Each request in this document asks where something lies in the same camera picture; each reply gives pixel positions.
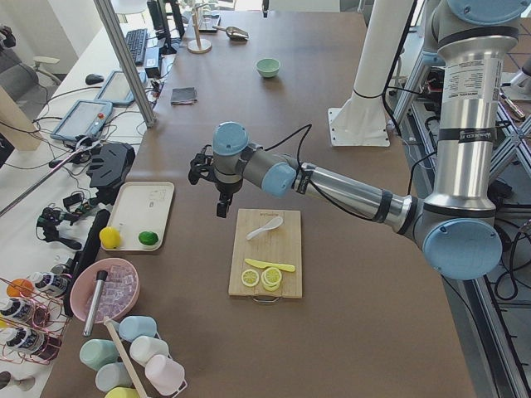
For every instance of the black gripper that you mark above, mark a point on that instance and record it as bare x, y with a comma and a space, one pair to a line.
226, 191

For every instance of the white ceramic spoon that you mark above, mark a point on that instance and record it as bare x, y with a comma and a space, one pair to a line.
272, 224

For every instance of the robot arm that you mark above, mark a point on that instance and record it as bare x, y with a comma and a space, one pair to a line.
453, 226

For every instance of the pink bowl with ice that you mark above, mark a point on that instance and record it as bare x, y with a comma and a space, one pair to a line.
120, 290

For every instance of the green ceramic bowl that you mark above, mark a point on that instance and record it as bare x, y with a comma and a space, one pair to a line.
268, 67

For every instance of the wooden cutting board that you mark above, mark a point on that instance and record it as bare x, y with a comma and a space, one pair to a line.
281, 245

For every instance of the lemon slice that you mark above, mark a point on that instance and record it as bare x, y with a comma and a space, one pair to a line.
250, 278

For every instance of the green lime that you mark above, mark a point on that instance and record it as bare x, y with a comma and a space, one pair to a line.
148, 238

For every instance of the cream serving tray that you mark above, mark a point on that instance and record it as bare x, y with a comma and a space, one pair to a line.
141, 206

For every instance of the yellow plastic knife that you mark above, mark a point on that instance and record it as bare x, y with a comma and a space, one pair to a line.
265, 265

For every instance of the grey folded cloth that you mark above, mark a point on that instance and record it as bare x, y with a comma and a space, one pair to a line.
186, 95

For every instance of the yellow lemon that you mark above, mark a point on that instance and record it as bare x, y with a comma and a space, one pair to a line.
110, 238

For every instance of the metal muddler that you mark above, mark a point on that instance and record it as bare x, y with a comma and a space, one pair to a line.
101, 277

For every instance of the blue teach pendant far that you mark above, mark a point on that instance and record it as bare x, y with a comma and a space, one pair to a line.
116, 90

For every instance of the blue teach pendant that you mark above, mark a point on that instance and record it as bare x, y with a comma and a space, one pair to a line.
85, 119
116, 90

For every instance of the wooden mug tree stand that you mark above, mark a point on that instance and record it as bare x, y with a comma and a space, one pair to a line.
198, 45

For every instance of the wooden stick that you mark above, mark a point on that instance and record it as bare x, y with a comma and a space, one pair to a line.
125, 358

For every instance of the white cup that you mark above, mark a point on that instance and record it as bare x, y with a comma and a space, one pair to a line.
143, 348

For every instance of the blue teach pendant near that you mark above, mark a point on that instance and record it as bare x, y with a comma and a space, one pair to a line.
85, 119

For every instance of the metal scoop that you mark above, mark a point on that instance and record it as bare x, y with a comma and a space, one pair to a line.
233, 33

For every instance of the pink cup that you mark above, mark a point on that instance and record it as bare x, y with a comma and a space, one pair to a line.
166, 375

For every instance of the black computer mouse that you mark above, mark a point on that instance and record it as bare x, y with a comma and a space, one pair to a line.
93, 79

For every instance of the black keyboard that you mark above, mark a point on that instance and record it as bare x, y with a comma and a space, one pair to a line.
136, 41

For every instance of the green cup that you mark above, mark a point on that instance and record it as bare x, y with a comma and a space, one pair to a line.
96, 353

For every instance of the grey blue cup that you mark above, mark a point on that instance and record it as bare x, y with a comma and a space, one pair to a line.
112, 375

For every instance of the yellow cup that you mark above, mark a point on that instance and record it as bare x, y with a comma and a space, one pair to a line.
122, 392

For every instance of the orange fruit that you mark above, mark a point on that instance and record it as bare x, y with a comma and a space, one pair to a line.
20, 288

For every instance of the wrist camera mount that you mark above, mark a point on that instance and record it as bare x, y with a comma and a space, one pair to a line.
201, 167

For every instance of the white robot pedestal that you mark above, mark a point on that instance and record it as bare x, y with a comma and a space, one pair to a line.
361, 121

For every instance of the copper wire bottle rack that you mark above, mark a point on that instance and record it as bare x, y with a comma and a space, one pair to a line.
31, 328

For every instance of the aluminium frame post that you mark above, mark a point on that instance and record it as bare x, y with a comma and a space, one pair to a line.
111, 24

